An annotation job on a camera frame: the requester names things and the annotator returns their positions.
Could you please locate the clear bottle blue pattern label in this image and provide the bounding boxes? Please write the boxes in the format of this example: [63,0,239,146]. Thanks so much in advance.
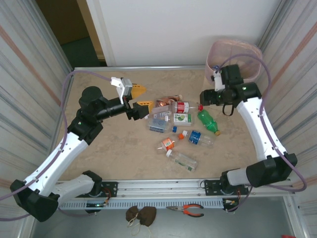
[147,118,178,134]

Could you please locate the copper brown label bottle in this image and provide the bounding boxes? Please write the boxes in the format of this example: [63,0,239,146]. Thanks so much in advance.
[155,94,184,109]

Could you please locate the green bottle yellow cap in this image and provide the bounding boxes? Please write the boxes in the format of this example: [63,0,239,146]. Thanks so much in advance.
[197,109,221,136]

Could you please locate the lime picture label bottle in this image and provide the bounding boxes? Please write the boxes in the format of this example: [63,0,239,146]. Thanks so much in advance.
[165,113,195,126]

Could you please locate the orange label bottle orange cap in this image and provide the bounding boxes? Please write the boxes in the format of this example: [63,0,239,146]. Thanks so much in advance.
[156,133,186,152]

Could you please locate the blue label bottle white cap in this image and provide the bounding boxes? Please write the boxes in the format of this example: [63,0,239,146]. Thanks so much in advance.
[182,129,215,149]

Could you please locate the clear bottle green leaf label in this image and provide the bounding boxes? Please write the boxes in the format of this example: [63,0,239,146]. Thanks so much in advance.
[165,149,199,172]

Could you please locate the pink beige plastic bin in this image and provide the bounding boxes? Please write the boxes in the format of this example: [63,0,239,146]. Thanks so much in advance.
[201,41,263,111]

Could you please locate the clear bottle red label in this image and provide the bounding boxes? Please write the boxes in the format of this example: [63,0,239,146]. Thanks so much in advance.
[172,101,203,114]

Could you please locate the brown wooden door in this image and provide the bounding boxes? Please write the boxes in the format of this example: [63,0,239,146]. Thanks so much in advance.
[36,0,106,67]

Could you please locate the brown cloth pouch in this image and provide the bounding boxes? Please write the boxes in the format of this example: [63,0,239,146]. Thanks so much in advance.
[138,206,158,228]
[125,205,142,223]

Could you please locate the small circuit board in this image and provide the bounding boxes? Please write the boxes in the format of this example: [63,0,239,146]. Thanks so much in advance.
[85,201,109,214]
[222,197,240,213]

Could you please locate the black cable loop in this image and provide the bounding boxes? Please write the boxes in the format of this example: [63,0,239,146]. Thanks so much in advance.
[221,102,235,117]

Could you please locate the aluminium table edge rail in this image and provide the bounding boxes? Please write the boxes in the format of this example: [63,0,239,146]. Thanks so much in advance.
[73,64,208,73]

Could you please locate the aluminium table side rail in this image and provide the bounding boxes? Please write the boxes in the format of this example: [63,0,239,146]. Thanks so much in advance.
[49,70,75,159]

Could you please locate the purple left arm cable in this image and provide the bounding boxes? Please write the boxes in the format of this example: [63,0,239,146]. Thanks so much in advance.
[0,69,112,221]

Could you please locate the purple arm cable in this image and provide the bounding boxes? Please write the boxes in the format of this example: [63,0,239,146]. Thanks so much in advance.
[215,53,308,213]
[0,69,112,221]

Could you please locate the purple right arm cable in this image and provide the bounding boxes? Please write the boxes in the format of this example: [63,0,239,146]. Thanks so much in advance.
[215,53,308,213]

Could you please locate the white door frame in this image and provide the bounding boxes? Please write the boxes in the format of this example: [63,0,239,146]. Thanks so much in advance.
[85,0,117,67]

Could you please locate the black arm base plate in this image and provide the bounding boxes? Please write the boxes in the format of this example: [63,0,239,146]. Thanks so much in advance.
[203,178,249,197]
[73,181,118,198]

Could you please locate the white slotted cable duct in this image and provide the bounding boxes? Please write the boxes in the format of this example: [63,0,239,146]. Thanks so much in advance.
[59,198,225,210]

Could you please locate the orange handled pliers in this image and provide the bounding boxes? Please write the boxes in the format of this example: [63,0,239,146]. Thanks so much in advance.
[165,203,205,218]

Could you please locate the beige string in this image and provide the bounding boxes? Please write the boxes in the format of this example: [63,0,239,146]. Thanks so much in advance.
[127,214,153,236]

